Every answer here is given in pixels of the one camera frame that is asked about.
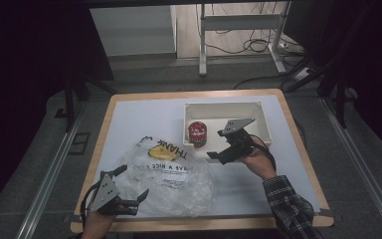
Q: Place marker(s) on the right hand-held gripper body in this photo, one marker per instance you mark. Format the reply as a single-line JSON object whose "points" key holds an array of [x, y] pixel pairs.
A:
{"points": [[237, 142]]}

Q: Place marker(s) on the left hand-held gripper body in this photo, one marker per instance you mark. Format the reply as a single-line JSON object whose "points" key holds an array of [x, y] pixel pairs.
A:
{"points": [[105, 194]]}

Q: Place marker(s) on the white plastic bin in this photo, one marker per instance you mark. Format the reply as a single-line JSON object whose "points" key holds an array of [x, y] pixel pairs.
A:
{"points": [[212, 113]]}

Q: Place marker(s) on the red can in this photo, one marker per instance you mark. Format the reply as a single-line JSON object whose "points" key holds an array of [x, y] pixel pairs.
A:
{"points": [[197, 134]]}

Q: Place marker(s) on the clear printed plastic bag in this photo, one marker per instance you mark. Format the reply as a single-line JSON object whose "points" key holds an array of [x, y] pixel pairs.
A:
{"points": [[179, 192]]}

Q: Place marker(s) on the person's left hand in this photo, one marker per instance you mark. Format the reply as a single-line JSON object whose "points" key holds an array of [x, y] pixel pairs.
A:
{"points": [[97, 222]]}

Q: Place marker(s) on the person's right hand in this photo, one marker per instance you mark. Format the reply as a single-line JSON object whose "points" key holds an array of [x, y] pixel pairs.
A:
{"points": [[262, 162]]}

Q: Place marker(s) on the black floor socket plate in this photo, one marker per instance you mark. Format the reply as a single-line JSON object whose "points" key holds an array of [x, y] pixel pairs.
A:
{"points": [[79, 142]]}

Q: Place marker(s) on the white table mat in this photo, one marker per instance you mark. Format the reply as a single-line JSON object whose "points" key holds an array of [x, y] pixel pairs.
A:
{"points": [[146, 116]]}

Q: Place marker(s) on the black metal stand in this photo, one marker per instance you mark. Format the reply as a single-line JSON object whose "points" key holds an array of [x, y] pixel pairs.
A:
{"points": [[340, 99], [69, 106]]}

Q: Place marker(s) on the white power strip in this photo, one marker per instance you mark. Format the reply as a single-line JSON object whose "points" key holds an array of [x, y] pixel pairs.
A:
{"points": [[302, 74]]}

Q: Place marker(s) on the white cabinet panel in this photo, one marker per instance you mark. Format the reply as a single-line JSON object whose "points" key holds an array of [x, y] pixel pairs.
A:
{"points": [[132, 30]]}

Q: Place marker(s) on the dark curtain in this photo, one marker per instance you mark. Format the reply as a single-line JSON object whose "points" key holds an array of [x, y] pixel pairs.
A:
{"points": [[30, 49], [371, 49]]}

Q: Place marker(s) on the silver floor rail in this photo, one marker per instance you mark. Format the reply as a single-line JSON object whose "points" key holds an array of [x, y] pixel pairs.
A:
{"points": [[361, 166], [49, 179]]}

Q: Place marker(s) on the white metal desk frame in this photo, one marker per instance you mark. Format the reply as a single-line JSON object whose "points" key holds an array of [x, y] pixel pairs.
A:
{"points": [[242, 21]]}

